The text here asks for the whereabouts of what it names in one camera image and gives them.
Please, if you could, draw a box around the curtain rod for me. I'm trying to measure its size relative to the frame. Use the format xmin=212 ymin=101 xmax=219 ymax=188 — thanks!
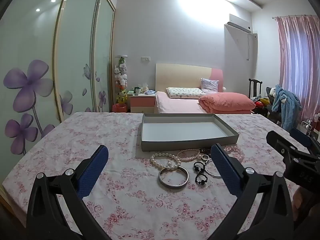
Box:
xmin=272 ymin=14 xmax=318 ymax=20

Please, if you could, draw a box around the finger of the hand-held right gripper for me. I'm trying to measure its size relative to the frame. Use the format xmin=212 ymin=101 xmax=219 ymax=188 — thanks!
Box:
xmin=290 ymin=127 xmax=320 ymax=153
xmin=266 ymin=130 xmax=320 ymax=161

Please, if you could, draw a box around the red and yellow bag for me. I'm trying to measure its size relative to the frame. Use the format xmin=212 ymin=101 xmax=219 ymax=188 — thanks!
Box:
xmin=253 ymin=97 xmax=271 ymax=113

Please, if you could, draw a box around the grey cardboard tray box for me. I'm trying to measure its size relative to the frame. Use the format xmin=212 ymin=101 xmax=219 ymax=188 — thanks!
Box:
xmin=138 ymin=113 xmax=239 ymax=152

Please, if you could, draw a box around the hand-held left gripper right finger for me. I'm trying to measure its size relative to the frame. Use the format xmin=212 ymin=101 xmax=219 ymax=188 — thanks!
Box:
xmin=210 ymin=143 xmax=294 ymax=240

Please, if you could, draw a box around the purple pillow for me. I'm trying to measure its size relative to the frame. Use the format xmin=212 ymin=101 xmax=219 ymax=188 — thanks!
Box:
xmin=200 ymin=78 xmax=220 ymax=93

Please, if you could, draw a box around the pink pearl bracelet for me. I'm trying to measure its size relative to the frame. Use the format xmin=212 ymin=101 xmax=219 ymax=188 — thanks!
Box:
xmin=176 ymin=149 xmax=201 ymax=162

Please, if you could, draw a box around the pink and white nightstand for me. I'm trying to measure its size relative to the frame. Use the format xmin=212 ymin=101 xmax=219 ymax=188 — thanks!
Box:
xmin=127 ymin=91 xmax=157 ymax=114

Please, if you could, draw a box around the thin silver bangle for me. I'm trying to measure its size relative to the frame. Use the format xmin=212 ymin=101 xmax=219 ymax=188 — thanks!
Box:
xmin=205 ymin=159 xmax=223 ymax=177

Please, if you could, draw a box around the pink floral tablecloth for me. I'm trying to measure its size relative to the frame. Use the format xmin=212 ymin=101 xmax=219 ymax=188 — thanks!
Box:
xmin=2 ymin=112 xmax=314 ymax=240

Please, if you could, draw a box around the black bead bracelet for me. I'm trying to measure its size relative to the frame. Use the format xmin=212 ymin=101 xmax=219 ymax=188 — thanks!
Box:
xmin=193 ymin=161 xmax=208 ymax=186

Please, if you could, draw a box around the flower print sliding wardrobe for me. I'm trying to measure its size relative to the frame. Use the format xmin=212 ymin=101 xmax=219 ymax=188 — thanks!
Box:
xmin=0 ymin=0 xmax=117 ymax=155

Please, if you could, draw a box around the red basin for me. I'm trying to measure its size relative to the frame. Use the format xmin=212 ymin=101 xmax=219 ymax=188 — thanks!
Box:
xmin=112 ymin=103 xmax=128 ymax=113

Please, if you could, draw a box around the white pearl bracelet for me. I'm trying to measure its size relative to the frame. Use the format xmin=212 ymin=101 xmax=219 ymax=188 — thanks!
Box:
xmin=149 ymin=152 xmax=182 ymax=171

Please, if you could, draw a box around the dark wooden chair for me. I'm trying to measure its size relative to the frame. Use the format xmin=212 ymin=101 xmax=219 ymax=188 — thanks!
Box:
xmin=248 ymin=78 xmax=263 ymax=100

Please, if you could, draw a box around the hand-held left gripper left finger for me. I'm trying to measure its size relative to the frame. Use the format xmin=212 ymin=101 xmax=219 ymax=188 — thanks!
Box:
xmin=26 ymin=144 xmax=110 ymax=240

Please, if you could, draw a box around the white patterned pillow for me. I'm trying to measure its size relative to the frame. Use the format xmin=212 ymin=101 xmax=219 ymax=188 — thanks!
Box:
xmin=166 ymin=87 xmax=207 ymax=99

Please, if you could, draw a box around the bed with pink sheet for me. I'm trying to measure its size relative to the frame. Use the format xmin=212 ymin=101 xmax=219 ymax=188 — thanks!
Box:
xmin=154 ymin=91 xmax=253 ymax=114

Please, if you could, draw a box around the person's right hand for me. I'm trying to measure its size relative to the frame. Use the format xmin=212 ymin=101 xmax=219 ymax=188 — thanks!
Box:
xmin=293 ymin=189 xmax=308 ymax=222

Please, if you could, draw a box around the white air conditioner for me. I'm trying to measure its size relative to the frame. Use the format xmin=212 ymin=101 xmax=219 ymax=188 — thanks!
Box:
xmin=224 ymin=13 xmax=258 ymax=38

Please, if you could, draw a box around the beige and pink headboard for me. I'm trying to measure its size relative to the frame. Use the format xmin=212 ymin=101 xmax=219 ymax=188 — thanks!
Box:
xmin=155 ymin=63 xmax=224 ymax=93

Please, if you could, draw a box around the pink curtain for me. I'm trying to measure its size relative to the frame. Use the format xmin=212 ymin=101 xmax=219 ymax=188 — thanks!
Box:
xmin=276 ymin=15 xmax=320 ymax=132

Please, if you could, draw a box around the folded pink duvet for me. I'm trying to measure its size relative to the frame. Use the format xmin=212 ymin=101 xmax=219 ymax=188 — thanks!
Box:
xmin=198 ymin=92 xmax=256 ymax=114

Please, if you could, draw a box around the blue fleece robe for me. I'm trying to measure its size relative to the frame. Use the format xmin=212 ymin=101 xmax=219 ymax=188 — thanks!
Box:
xmin=271 ymin=84 xmax=303 ymax=131

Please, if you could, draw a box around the wide silver bangle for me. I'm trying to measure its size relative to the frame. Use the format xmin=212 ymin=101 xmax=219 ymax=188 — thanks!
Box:
xmin=158 ymin=166 xmax=189 ymax=189

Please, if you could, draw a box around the large pink bead bracelet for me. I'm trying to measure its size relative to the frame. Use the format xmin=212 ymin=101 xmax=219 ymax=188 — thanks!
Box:
xmin=223 ymin=145 xmax=245 ymax=162

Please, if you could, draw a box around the plush toy tower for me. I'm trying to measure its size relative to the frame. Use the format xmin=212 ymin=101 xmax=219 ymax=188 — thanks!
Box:
xmin=114 ymin=55 xmax=129 ymax=105

